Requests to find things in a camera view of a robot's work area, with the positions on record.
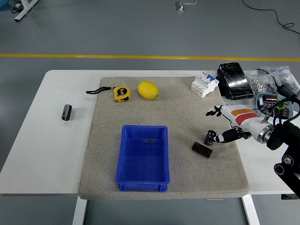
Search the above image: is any grey-brown mat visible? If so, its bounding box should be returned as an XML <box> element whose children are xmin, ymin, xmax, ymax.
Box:
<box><xmin>78</xmin><ymin>77</ymin><xmax>250</xmax><ymax>201</ymax></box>

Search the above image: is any clear bag of nuts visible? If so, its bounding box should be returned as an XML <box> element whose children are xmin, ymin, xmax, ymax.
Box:
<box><xmin>246</xmin><ymin>69</ymin><xmax>278</xmax><ymax>94</ymax></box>

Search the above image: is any blue plastic box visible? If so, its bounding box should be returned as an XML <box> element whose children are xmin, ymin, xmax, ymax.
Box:
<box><xmin>115</xmin><ymin>124</ymin><xmax>171</xmax><ymax>192</ymax></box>

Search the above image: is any yellow lemon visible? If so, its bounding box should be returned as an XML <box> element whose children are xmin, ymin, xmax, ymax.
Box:
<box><xmin>137</xmin><ymin>80</ymin><xmax>160</xmax><ymax>100</ymax></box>

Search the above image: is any white circuit breaker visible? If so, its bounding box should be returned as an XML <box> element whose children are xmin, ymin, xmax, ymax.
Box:
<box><xmin>190</xmin><ymin>72</ymin><xmax>220</xmax><ymax>98</ymax></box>

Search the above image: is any black wrapped box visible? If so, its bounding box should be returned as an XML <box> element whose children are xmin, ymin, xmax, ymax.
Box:
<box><xmin>216</xmin><ymin>62</ymin><xmax>255</xmax><ymax>101</ymax></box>

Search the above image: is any light blue bowl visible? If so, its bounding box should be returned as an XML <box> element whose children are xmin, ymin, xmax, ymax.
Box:
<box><xmin>255</xmin><ymin>92</ymin><xmax>295</xmax><ymax>120</ymax></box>

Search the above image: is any yellow tape measure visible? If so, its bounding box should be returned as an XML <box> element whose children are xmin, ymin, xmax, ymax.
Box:
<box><xmin>85</xmin><ymin>86</ymin><xmax>131</xmax><ymax>103</ymax></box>

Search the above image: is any large brown printed capacitor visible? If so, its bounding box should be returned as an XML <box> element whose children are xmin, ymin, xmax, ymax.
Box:
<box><xmin>262</xmin><ymin>94</ymin><xmax>278</xmax><ymax>110</ymax></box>

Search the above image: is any dark brown ribbed battery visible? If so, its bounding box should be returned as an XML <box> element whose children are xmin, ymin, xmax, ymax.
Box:
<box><xmin>191</xmin><ymin>141</ymin><xmax>213</xmax><ymax>159</ymax></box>

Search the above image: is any black floor cable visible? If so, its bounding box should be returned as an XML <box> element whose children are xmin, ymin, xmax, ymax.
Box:
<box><xmin>241</xmin><ymin>0</ymin><xmax>300</xmax><ymax>36</ymax></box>

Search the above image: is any white table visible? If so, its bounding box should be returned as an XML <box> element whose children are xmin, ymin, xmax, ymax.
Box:
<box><xmin>0</xmin><ymin>69</ymin><xmax>300</xmax><ymax>195</ymax></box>

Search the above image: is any white floor stand frame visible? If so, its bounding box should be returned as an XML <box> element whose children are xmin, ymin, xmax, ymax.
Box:
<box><xmin>14</xmin><ymin>0</ymin><xmax>39</xmax><ymax>23</ymax></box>

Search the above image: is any black printed cylindrical battery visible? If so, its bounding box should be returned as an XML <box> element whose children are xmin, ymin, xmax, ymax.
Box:
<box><xmin>203</xmin><ymin>130</ymin><xmax>217</xmax><ymax>146</ymax></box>

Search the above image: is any white table leg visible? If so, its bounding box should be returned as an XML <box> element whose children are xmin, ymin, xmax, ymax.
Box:
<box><xmin>242</xmin><ymin>195</ymin><xmax>260</xmax><ymax>225</ymax></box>
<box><xmin>72</xmin><ymin>196</ymin><xmax>88</xmax><ymax>225</ymax></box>

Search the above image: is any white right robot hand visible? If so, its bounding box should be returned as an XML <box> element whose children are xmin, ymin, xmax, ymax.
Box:
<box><xmin>205</xmin><ymin>105</ymin><xmax>270</xmax><ymax>144</ymax></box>

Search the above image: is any green plastic part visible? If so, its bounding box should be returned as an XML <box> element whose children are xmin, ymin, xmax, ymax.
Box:
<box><xmin>276</xmin><ymin>99</ymin><xmax>290</xmax><ymax>110</ymax></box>

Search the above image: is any dark capacitor in bowl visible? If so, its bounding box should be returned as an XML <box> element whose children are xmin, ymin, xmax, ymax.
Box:
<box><xmin>274</xmin><ymin>106</ymin><xmax>291</xmax><ymax>118</ymax></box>

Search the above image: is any clear bag of screws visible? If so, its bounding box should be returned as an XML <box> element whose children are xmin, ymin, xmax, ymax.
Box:
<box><xmin>260</xmin><ymin>66</ymin><xmax>295</xmax><ymax>89</ymax></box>

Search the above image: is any black power adapter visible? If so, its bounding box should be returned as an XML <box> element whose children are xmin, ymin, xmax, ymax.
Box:
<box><xmin>276</xmin><ymin>83</ymin><xmax>300</xmax><ymax>104</ymax></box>

